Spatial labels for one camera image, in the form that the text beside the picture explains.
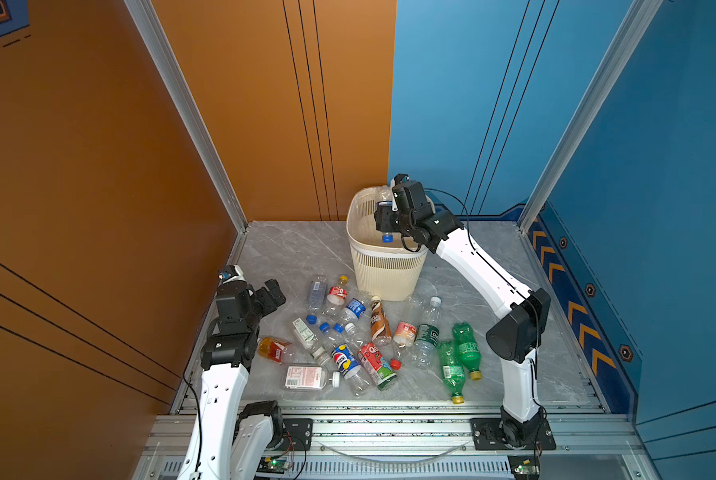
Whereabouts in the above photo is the small cup pink label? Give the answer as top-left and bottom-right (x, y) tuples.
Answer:
(393, 321), (417, 349)

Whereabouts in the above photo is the aluminium corner post left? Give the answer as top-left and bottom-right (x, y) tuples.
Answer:
(124, 0), (249, 235)

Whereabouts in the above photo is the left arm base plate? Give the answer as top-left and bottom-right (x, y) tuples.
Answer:
(266, 416), (314, 452)

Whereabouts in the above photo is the orange juice bottle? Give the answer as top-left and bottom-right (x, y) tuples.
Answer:
(257, 336), (297, 365)

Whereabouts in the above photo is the cream plastic waste bin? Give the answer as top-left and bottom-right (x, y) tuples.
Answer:
(346, 186), (428, 301)

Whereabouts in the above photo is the brown coffee bottle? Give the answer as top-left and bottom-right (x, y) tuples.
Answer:
(371, 296), (392, 346)

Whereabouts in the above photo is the green bottle yellow cap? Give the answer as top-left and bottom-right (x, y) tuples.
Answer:
(438, 340), (466, 405)

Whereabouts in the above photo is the pepsi bottle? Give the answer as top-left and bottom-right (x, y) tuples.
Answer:
(331, 343), (372, 396)

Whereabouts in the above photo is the clear bottle green label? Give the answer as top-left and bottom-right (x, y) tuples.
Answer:
(411, 296), (442, 366)

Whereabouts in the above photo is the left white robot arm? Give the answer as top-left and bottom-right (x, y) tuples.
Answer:
(178, 276), (286, 479)

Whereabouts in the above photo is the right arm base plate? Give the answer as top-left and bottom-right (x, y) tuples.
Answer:
(470, 415), (557, 451)

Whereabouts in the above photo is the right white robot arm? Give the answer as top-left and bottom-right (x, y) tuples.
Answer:
(374, 174), (551, 449)

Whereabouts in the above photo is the left green circuit board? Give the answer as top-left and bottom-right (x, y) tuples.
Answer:
(257, 457), (293, 475)

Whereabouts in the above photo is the red green label bottle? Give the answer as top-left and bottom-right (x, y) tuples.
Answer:
(359, 343), (397, 390)

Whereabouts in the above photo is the clear bottle yellow cap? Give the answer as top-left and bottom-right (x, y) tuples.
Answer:
(323, 275), (349, 316)

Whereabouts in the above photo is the aluminium corner post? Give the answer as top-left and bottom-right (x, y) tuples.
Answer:
(124, 0), (249, 235)
(518, 0), (663, 235)

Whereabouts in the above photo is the aluminium corner post right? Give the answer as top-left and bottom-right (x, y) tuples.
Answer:
(518, 0), (663, 235)

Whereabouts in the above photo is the right green circuit board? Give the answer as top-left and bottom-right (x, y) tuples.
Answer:
(508, 457), (541, 480)

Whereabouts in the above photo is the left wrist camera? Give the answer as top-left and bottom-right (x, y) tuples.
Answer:
(218, 265), (245, 285)

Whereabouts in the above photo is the green circuit board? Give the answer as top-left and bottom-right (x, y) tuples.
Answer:
(257, 457), (293, 475)
(508, 457), (541, 480)

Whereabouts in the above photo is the flat bottle pink label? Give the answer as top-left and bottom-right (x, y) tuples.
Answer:
(284, 365), (341, 391)

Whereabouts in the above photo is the white green label bottle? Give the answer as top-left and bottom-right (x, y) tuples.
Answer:
(291, 318), (330, 366)

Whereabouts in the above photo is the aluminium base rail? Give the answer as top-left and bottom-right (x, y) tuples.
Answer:
(132, 398), (659, 480)

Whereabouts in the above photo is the clear bottle blue cap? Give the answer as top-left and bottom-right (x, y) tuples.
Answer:
(319, 322), (345, 350)

